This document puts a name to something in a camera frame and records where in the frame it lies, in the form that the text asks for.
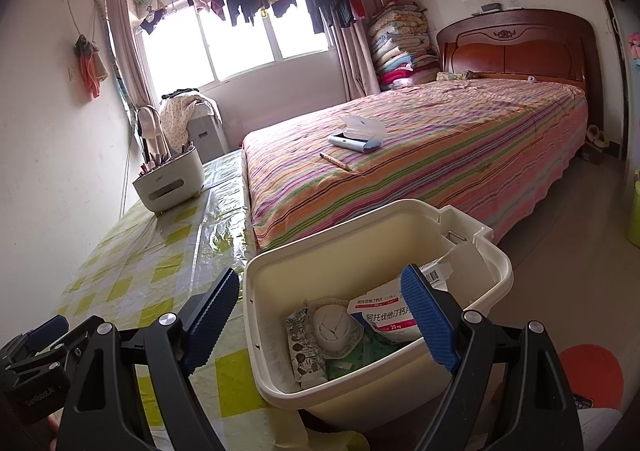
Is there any white open case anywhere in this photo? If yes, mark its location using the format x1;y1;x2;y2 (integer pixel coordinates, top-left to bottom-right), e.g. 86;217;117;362
327;115;387;152

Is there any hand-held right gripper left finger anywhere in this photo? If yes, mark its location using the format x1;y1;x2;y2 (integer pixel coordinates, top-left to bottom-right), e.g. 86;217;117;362
55;267;241;451

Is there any yellow checked tablecloth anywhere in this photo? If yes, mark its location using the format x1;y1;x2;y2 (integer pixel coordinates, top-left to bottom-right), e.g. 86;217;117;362
52;148;311;451

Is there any floral cloth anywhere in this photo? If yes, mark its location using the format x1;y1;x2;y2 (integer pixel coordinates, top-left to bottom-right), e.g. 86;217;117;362
160;93;211;154

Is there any white medicine box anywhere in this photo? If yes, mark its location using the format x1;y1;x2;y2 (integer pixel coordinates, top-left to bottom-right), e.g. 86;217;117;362
419;240;501;304
346;288;428;344

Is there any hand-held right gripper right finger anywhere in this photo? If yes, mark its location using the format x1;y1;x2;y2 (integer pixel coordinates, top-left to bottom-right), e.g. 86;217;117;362
400;263;586;451

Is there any beige cloth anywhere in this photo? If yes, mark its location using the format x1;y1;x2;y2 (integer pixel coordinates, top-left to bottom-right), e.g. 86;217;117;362
136;106;168;156

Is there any pen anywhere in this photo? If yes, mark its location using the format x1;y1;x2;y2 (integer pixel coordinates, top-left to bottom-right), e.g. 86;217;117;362
320;152;362;174

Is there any orange hanging cloth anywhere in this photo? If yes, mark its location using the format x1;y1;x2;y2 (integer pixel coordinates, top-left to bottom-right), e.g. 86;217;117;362
74;33;110;99

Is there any green plastic bag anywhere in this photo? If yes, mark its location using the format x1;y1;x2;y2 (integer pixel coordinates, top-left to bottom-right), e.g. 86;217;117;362
325;326;426;382

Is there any beige curtain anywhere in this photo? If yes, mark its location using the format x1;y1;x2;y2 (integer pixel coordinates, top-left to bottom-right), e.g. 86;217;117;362
105;0;156;126
327;23;381;102

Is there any window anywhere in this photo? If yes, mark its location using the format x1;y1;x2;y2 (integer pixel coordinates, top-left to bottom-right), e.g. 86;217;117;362
135;0;333;92

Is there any bed with striped sheet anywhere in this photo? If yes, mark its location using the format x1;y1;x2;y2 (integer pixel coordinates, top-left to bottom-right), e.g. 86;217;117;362
241;80;588;252

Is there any wooden headboard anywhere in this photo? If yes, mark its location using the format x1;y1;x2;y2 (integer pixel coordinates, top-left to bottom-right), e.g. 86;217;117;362
436;8;600;86

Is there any white plastic bag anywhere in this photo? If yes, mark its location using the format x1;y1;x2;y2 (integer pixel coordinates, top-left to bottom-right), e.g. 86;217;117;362
305;298;366;359

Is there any pair of slippers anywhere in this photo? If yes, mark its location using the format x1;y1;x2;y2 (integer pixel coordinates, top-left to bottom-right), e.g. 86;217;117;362
586;123;610;148

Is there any brown cardboard box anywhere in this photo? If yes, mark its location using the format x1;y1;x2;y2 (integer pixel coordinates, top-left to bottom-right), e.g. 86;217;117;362
582;141;608;166

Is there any bunch of pens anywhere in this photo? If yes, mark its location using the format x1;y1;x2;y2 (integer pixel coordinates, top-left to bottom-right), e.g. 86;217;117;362
140;141;196;176

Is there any white desk organizer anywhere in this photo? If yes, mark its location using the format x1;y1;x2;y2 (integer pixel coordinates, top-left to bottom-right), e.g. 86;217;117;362
132;143;206;216

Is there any white plastic bin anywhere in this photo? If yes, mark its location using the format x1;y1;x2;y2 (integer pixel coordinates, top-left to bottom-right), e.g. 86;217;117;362
242;198;515;432

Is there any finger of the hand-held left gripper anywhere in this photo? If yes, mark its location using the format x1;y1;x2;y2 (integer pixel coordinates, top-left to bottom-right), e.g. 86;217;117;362
5;343;68;377
10;315;71;357

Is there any white hose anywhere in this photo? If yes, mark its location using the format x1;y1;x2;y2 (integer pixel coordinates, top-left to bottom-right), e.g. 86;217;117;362
86;0;108;32

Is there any stack of folded quilts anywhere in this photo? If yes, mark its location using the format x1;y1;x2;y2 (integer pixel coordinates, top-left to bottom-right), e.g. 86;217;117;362
367;1;441;92

